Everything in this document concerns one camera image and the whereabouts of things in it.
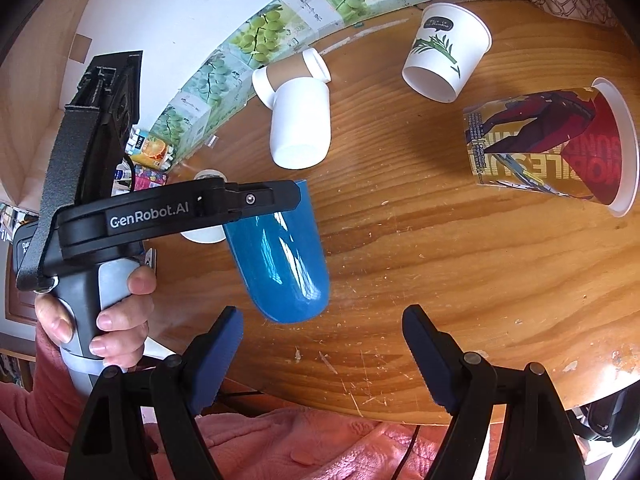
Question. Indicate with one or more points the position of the blue cup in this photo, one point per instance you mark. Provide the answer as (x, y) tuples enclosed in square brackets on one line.
[(285, 265)]

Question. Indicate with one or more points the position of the row of green grape cartons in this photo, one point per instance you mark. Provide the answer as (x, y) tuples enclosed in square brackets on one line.
[(260, 35)]

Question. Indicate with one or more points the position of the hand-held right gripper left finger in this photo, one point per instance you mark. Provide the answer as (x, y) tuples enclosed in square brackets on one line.
[(222, 355)]

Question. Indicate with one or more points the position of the person's left forearm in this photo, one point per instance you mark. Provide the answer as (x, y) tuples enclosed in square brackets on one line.
[(35, 410)]

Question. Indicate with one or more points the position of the pink fleece robe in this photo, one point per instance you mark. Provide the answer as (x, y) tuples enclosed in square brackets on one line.
[(325, 445)]

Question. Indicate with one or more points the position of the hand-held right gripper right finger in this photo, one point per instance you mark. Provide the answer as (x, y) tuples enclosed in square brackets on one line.
[(425, 360)]

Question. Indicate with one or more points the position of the pink patterned box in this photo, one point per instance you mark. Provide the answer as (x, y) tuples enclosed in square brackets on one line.
[(150, 178)]

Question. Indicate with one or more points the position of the person's left hand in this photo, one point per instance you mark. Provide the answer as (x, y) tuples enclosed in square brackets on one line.
[(127, 320)]

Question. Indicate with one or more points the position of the small white cup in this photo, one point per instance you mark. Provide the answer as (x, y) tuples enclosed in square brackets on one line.
[(200, 236)]

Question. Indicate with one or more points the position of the plain white cup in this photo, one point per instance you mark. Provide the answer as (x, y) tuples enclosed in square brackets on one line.
[(300, 120)]

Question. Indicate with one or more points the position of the white cup with leaf print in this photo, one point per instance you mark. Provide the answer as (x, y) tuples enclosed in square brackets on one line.
[(445, 50)]

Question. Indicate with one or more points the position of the red and yellow printed cup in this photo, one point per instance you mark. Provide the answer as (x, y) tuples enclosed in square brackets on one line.
[(545, 140)]

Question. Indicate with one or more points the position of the white cup with brown sleeve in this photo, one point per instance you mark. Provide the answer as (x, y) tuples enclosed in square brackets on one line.
[(287, 69)]

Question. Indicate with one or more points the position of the orange juice carton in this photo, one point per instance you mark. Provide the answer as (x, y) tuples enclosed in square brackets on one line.
[(152, 150)]

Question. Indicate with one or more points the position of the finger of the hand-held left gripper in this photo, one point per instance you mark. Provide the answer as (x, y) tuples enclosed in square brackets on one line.
[(265, 197)]

